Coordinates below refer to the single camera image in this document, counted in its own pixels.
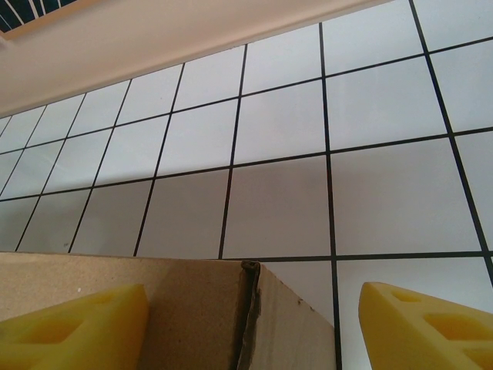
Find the brown cardboard box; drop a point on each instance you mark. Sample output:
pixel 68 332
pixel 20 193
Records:
pixel 192 316

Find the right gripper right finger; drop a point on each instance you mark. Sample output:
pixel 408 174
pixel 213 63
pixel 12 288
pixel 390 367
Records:
pixel 423 331

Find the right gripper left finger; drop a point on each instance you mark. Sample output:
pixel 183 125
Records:
pixel 69 331

